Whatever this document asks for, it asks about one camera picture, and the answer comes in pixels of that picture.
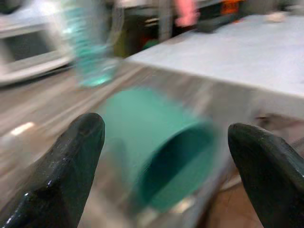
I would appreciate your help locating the pink round device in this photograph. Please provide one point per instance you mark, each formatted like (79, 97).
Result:
(186, 12)

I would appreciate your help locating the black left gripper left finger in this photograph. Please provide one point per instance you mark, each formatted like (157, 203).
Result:
(57, 180)

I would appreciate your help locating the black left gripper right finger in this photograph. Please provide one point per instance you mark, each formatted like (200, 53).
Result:
(273, 180)

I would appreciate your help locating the orange and black device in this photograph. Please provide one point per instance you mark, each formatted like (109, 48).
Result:
(229, 7)

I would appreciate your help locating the green plastic mug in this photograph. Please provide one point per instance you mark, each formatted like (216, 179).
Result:
(147, 123)

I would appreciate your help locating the white kitchen appliance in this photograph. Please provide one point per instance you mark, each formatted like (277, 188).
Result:
(31, 52)

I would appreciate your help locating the white power strip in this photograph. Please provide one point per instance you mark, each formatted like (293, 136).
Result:
(274, 17)

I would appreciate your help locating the clear plastic water bottle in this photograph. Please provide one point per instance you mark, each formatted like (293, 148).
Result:
(90, 47)

